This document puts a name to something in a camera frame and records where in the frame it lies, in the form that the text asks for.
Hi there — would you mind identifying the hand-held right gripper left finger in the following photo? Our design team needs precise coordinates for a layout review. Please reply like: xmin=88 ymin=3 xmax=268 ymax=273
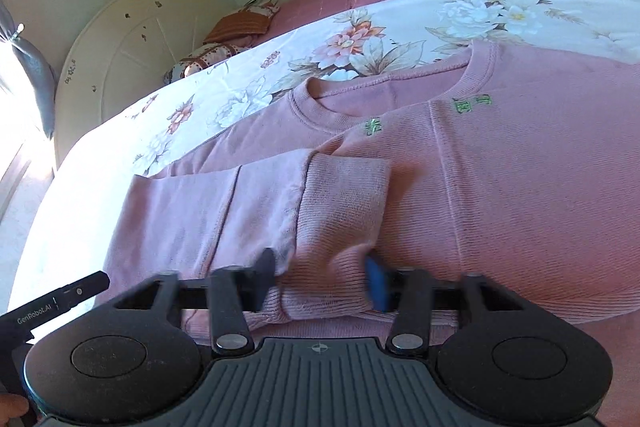
xmin=112 ymin=248 xmax=278 ymax=355

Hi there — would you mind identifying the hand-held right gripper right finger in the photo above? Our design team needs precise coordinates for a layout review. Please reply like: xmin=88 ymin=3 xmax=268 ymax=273
xmin=364 ymin=256 xmax=527 ymax=355

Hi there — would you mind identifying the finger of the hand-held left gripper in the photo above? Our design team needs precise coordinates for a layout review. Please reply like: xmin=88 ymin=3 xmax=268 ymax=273
xmin=52 ymin=271 xmax=111 ymax=313

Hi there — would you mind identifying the pink knit sweater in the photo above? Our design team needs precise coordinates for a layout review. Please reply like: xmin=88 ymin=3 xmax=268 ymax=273
xmin=121 ymin=41 xmax=640 ymax=427

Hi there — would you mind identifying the person's left hand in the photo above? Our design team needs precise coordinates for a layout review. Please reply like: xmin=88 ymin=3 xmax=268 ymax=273
xmin=0 ymin=394 xmax=30 ymax=422

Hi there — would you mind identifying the grey curtain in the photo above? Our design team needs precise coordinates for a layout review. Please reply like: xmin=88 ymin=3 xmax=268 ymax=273
xmin=0 ymin=0 xmax=57 ymax=138

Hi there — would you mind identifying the brown patterned pillow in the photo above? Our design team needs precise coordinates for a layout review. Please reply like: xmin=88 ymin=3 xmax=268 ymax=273
xmin=162 ymin=42 xmax=249 ymax=86

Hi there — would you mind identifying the cream round headboard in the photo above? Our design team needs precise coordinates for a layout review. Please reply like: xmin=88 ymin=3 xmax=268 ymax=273
xmin=54 ymin=0 xmax=242 ymax=168

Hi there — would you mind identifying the brown striped pillow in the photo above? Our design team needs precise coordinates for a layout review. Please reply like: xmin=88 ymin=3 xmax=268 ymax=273
xmin=202 ymin=0 xmax=281 ymax=46

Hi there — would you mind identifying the floral bed sheet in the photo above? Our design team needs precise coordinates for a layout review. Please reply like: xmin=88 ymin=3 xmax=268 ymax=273
xmin=0 ymin=0 xmax=640 ymax=308

